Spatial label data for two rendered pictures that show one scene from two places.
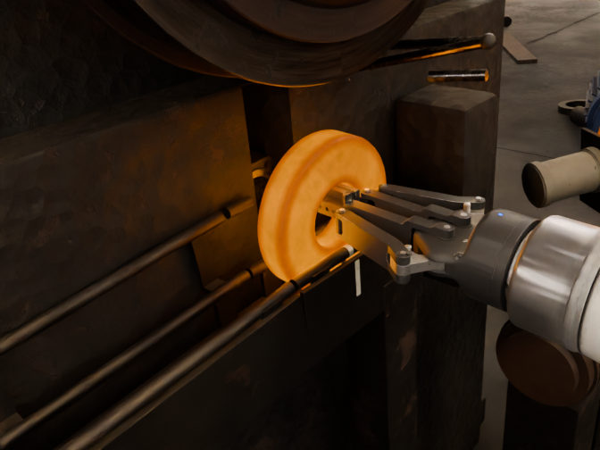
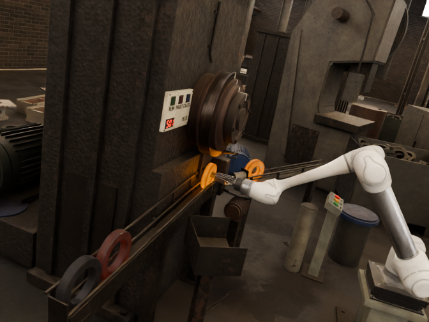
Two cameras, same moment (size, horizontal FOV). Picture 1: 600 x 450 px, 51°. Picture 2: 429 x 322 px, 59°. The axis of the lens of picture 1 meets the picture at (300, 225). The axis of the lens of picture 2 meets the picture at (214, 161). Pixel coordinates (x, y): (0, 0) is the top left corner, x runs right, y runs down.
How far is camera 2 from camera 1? 165 cm
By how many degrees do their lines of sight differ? 28
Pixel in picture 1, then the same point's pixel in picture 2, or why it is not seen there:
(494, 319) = not seen: hidden behind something
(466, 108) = (226, 161)
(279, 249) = (205, 180)
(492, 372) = not seen: hidden behind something
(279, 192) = (207, 171)
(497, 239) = (239, 181)
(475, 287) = (236, 187)
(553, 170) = (237, 174)
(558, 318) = (247, 190)
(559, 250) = (248, 182)
